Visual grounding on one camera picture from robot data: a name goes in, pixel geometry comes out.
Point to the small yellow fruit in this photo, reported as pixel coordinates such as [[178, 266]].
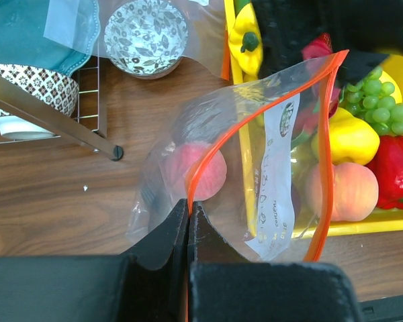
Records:
[[351, 139]]

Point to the metal dish rack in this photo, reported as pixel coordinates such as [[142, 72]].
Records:
[[24, 118]]

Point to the floral grey bowl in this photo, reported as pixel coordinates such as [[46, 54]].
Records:
[[146, 39]]

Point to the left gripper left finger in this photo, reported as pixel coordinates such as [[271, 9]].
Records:
[[154, 287]]

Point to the green grapes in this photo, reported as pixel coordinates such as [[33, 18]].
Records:
[[376, 100]]

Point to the yellow plastic tray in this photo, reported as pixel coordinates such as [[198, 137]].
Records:
[[380, 221]]

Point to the red bell pepper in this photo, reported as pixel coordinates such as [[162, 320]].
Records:
[[387, 165]]

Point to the yellow bell pepper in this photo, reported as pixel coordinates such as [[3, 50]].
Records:
[[245, 42]]

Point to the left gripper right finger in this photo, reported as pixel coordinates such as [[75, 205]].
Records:
[[224, 286]]

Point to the teal scalloped plate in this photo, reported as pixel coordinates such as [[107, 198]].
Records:
[[55, 35]]

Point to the clear bag with label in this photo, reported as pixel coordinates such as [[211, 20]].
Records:
[[206, 31]]

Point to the orange peach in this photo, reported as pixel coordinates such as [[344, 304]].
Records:
[[355, 196]]

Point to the orange zip top bag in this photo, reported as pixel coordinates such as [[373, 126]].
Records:
[[196, 157]]

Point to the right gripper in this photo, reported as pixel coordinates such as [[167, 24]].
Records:
[[371, 31]]

